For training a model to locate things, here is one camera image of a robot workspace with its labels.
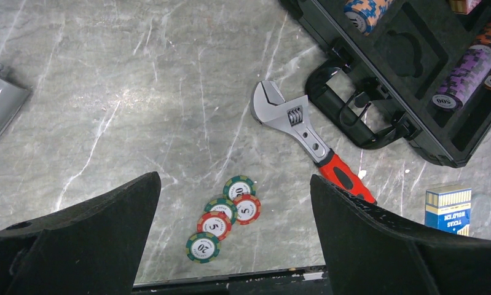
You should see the blue orange chip stack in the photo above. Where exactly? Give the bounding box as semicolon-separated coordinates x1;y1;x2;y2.
344;0;394;35

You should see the black poker set case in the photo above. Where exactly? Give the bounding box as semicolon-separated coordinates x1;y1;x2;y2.
281;1;491;168

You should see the blue texas holdem card box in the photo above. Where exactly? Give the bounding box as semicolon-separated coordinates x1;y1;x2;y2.
424;185;472;237

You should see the green poker chip bottom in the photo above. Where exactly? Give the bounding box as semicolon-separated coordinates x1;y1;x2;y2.
185;232;221;264

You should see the red handled adjustable wrench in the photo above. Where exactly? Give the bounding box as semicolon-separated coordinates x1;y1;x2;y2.
249;80;377;205

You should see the red poker chip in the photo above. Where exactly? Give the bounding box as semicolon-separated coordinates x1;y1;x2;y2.
234;194;261;225
196;211;232;241

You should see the red playing card deck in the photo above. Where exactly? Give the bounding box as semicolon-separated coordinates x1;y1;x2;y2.
448;0;482;15

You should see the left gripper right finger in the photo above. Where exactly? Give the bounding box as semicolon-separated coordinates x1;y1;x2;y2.
310;175;491;294

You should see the red poker chip right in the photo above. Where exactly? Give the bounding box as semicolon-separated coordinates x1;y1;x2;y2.
234;194;261;225

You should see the red poker chip left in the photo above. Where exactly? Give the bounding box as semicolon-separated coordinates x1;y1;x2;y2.
196;211;232;241

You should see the green poker chip middle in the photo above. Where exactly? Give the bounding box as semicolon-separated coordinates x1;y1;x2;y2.
204;198;237;225

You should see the purple chip stack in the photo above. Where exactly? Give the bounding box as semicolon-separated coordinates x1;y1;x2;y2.
431;45;491;111

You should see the green poker chip top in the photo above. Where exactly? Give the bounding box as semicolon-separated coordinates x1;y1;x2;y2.
222;175;256;201

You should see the green poker chip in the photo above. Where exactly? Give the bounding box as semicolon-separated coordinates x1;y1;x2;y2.
204;198;237;225
222;175;256;201
185;232;221;264

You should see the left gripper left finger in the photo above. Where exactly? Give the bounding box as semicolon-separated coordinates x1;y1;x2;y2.
0;171;161;294

